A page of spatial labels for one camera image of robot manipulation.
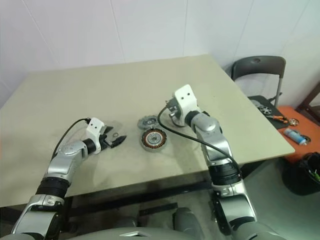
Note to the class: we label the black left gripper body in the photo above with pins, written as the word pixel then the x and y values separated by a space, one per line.
pixel 106 143

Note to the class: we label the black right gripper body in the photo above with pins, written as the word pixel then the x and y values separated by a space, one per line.
pixel 176 114

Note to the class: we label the grey round motor lid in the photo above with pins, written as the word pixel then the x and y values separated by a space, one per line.
pixel 147 122

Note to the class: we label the motor housing with copper stator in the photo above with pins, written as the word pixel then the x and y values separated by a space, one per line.
pixel 147 143

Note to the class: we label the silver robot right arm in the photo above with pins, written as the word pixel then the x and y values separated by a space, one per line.
pixel 212 125

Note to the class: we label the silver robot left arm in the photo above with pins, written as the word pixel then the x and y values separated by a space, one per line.
pixel 62 155

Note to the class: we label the silver spoked wheel part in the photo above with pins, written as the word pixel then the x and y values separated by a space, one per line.
pixel 265 109

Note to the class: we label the grey robot torso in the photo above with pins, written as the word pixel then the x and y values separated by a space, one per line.
pixel 100 235

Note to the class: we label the grey folding chair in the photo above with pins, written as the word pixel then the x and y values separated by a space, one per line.
pixel 260 66

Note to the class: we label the large dark rounded shape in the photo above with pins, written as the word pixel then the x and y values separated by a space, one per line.
pixel 187 222

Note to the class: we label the orange stool surface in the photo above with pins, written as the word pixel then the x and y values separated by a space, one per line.
pixel 287 111

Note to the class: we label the small gold round part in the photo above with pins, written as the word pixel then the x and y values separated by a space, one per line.
pixel 294 121

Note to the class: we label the blue spray can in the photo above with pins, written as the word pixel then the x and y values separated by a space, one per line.
pixel 293 135

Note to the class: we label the black waste bin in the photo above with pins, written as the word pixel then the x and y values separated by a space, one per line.
pixel 295 180

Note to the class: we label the green plastic scrap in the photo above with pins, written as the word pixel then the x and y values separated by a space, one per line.
pixel 316 175

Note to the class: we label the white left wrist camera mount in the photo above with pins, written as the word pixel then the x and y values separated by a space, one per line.
pixel 96 125

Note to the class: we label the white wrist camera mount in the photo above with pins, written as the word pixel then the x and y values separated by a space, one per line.
pixel 96 125
pixel 186 96

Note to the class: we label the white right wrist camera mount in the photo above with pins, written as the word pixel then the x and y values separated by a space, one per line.
pixel 186 96

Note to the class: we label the black metal table frame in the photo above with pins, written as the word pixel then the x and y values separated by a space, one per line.
pixel 140 191

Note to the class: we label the brown wooden frame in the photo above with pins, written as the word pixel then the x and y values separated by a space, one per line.
pixel 303 105

